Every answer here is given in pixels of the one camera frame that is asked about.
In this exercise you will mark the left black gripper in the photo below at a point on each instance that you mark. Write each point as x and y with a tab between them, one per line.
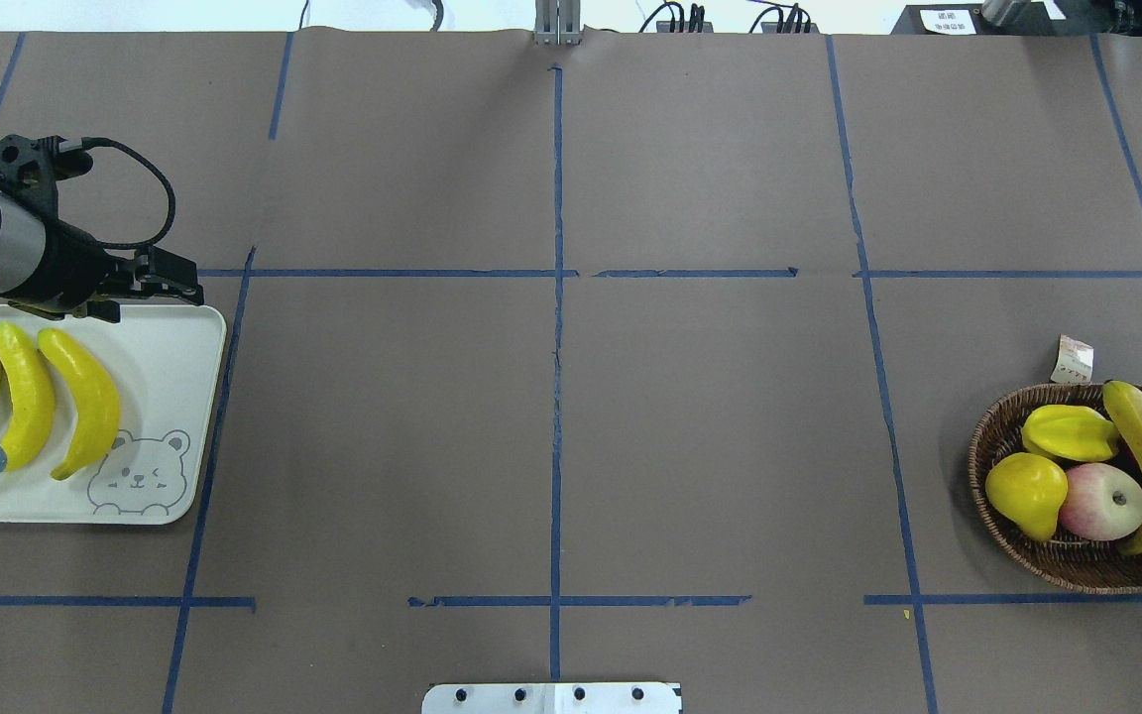
72	268

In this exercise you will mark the yellow banana top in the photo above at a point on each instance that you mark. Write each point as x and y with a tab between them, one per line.
96	398

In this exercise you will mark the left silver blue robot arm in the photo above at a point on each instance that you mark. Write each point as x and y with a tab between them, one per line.
109	359

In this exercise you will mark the white rectangular tray plate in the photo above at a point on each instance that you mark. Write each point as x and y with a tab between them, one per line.
164	360

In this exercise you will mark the brown wicker basket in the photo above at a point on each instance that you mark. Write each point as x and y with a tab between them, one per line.
1067	561

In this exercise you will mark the white mounting plate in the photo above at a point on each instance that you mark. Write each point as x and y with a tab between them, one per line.
555	697

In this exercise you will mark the yellow starfruit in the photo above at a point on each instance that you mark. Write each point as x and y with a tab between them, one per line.
1072	433

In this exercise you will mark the yellow lemon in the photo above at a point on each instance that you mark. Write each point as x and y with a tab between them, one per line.
1029	490

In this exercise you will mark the paper price tag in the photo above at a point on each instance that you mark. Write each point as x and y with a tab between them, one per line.
1074	363

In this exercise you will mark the small metal cylinder weight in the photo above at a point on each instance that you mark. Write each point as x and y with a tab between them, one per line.
1002	14

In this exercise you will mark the aluminium frame post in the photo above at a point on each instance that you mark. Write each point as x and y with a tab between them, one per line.
558	23

